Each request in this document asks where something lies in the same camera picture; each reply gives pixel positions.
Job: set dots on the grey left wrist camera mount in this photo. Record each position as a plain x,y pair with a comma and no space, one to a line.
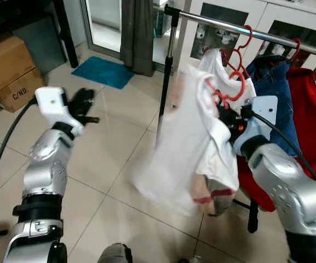
51,101

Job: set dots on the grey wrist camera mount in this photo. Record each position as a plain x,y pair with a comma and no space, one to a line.
51,101
264,109

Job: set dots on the grey curtain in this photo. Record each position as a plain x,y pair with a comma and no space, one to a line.
137,38

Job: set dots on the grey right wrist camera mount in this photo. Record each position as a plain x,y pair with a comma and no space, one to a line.
264,109

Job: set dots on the white hung shirt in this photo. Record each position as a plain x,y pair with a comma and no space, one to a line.
212,63

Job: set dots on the white glass-door cabinet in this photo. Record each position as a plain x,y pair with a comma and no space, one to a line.
278,13

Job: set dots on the red plastic hanger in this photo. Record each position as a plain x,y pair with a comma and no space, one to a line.
250,38
298,46
244,90

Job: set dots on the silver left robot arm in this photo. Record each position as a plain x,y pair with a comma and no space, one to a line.
45,164

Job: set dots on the large brown cardboard box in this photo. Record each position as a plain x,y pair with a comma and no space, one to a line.
4,63

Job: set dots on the silver metal clothes rack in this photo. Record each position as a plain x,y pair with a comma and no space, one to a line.
229,25

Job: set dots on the plain red hung garment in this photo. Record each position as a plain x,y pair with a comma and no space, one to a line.
311,120

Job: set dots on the grey robot left foot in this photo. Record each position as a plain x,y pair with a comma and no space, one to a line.
115,255

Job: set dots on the blue denim jeans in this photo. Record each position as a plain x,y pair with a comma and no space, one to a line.
275,93

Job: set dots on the small printed cardboard box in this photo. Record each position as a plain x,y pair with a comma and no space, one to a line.
21,90

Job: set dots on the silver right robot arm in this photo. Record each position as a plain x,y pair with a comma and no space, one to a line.
289,192

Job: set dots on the teal floor mat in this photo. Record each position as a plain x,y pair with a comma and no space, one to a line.
103,72

